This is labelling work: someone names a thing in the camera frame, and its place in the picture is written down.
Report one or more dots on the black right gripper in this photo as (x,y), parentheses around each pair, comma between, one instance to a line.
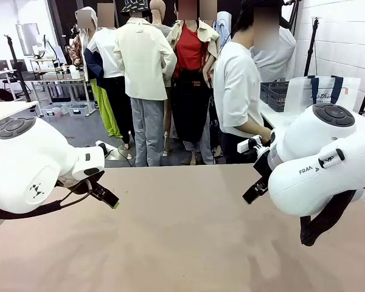
(263,167)

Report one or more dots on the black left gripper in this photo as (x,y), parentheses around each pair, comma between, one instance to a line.
(94,181)

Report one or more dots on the white translucent shopping bag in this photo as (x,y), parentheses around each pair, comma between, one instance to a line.
(301,94)

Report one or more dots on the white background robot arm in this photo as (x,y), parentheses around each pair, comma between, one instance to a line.
(42,45)

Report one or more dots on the person's right forearm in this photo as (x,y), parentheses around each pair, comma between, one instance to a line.
(249,130)

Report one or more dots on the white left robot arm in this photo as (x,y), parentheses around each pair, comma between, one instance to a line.
(27,158)

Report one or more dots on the white side table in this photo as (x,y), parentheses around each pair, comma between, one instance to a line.
(273,118)

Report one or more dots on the mannequin white hood neon trousers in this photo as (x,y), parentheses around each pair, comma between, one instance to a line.
(108,112)

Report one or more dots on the clear plastic storage bin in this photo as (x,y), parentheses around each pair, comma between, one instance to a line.
(80,110)
(54,110)

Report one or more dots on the grey work table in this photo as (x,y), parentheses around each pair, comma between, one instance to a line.
(57,77)

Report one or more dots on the mannequin white shirt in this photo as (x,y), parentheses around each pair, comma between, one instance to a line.
(280,61)

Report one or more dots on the mannequin cream jacket bucket hat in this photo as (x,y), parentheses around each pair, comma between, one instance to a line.
(143,61)

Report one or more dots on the mannequin white tee black trousers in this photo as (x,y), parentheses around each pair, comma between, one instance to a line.
(109,48)

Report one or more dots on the black monitor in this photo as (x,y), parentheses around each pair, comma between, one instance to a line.
(18,65)
(0,65)

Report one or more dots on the mannequin red top trench coat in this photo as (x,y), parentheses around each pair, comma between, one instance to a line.
(188,45)

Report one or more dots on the white office desk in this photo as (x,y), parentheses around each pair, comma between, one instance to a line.
(0,74)

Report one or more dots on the black light stand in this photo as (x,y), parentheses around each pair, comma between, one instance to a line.
(14,59)

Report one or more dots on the mannequin light blue shirt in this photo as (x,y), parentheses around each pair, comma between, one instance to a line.
(223,27)

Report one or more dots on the grey board panel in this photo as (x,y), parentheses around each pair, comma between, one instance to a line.
(25,39)

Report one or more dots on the bare mannequin grey shirt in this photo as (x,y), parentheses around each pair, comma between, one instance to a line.
(157,12)

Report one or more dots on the grey mannequin base plate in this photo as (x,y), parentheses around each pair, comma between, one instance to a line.
(115,155)

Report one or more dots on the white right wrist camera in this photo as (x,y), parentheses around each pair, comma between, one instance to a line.
(246,146)

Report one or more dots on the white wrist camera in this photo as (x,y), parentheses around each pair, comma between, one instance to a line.
(246,146)
(105,147)

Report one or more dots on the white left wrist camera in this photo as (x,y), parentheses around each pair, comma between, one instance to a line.
(105,147)

